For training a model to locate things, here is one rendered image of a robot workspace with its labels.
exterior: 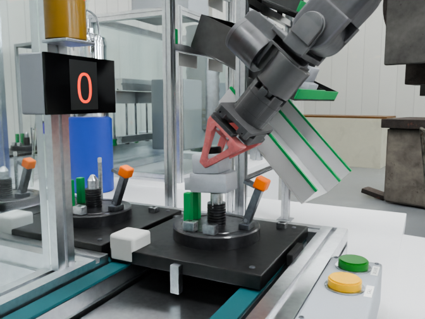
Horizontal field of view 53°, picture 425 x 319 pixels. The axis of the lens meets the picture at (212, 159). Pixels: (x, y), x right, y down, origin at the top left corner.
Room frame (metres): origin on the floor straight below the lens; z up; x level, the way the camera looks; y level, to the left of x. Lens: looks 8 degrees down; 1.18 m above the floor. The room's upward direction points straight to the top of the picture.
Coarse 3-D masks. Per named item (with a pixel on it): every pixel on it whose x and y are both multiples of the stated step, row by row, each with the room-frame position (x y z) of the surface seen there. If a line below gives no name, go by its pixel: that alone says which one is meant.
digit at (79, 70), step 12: (72, 60) 0.52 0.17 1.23; (72, 72) 0.52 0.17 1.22; (84, 72) 0.54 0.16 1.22; (96, 72) 0.56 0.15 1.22; (72, 84) 0.52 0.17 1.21; (84, 84) 0.54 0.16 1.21; (96, 84) 0.56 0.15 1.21; (72, 96) 0.52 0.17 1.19; (84, 96) 0.54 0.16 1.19; (96, 96) 0.56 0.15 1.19; (72, 108) 0.52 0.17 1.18; (84, 108) 0.54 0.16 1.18; (96, 108) 0.56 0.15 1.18
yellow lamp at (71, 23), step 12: (48, 0) 0.53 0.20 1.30; (60, 0) 0.53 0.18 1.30; (72, 0) 0.53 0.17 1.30; (48, 12) 0.53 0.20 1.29; (60, 12) 0.53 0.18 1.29; (72, 12) 0.53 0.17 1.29; (84, 12) 0.55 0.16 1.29; (48, 24) 0.53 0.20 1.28; (60, 24) 0.53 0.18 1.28; (72, 24) 0.53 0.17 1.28; (84, 24) 0.55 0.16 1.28; (48, 36) 0.53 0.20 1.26; (60, 36) 0.53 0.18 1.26; (72, 36) 0.53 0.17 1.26; (84, 36) 0.55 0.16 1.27
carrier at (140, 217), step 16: (80, 192) 0.81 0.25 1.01; (96, 192) 0.77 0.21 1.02; (80, 208) 0.72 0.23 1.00; (96, 208) 0.77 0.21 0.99; (112, 208) 0.75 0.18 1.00; (128, 208) 0.77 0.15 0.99; (144, 208) 0.85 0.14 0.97; (160, 208) 0.85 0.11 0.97; (80, 224) 0.71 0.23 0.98; (96, 224) 0.72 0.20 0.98; (112, 224) 0.73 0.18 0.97; (128, 224) 0.73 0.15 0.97; (144, 224) 0.73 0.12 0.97; (80, 240) 0.65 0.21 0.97; (96, 240) 0.65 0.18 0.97
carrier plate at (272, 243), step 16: (160, 224) 0.74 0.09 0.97; (272, 224) 0.73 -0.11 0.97; (288, 224) 0.73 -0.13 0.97; (160, 240) 0.65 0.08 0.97; (272, 240) 0.65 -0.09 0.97; (288, 240) 0.65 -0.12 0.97; (304, 240) 0.70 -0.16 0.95; (144, 256) 0.59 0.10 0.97; (160, 256) 0.58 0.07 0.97; (176, 256) 0.58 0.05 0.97; (192, 256) 0.58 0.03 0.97; (208, 256) 0.58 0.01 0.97; (224, 256) 0.58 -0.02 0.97; (240, 256) 0.58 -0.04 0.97; (256, 256) 0.58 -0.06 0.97; (272, 256) 0.58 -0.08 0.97; (192, 272) 0.55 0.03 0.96; (208, 272) 0.54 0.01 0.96; (224, 272) 0.53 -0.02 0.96; (240, 272) 0.52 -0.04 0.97; (256, 272) 0.52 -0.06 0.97; (272, 272) 0.55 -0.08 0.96; (256, 288) 0.51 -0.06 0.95
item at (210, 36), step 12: (204, 24) 0.95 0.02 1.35; (216, 24) 0.93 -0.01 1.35; (228, 24) 1.04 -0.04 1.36; (204, 36) 0.95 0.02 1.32; (216, 36) 0.93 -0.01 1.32; (204, 48) 0.95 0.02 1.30; (216, 48) 0.93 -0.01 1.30; (216, 60) 0.93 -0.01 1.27; (228, 60) 0.91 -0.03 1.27; (252, 72) 0.88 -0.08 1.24; (300, 96) 0.83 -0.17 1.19; (312, 96) 0.88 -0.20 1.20
